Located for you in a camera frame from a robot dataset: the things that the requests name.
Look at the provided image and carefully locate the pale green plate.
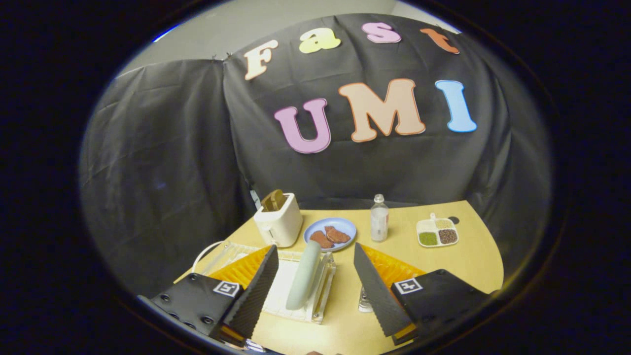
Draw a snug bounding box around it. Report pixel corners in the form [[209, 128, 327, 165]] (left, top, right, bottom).
[[285, 240, 322, 311]]

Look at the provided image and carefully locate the white divided grain dish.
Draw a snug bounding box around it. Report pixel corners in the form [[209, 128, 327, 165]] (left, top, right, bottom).
[[416, 213, 460, 248]]

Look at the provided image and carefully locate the clear plastic bottle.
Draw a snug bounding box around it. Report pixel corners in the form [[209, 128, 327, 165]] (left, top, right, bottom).
[[370, 194, 390, 243]]

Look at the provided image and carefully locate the white cable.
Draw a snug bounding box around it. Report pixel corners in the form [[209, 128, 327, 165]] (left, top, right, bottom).
[[191, 240, 230, 274]]

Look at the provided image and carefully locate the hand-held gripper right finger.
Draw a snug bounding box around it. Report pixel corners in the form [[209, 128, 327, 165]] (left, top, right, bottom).
[[353, 242, 494, 346]]

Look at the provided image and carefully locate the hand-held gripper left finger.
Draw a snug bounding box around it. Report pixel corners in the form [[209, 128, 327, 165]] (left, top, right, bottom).
[[140, 245, 280, 346]]

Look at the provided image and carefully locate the clear acrylic dish rack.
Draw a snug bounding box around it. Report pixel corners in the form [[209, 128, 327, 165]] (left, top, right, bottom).
[[199, 241, 337, 325]]

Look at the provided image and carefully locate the white toaster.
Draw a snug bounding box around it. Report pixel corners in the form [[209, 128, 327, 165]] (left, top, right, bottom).
[[253, 192, 304, 248]]

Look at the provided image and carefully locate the brown toast slice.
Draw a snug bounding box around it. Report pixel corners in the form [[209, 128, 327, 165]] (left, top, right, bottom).
[[261, 189, 287, 212]]

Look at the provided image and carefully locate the brown meat slice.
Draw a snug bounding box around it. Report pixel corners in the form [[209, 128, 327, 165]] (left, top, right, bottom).
[[324, 226, 351, 244], [310, 230, 335, 249]]

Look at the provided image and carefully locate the blue plate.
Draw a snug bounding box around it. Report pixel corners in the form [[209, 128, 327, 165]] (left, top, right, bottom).
[[304, 217, 357, 252]]

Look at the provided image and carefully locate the black backdrop cloth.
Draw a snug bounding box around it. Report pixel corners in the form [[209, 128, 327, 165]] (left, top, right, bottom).
[[79, 13, 553, 298]]

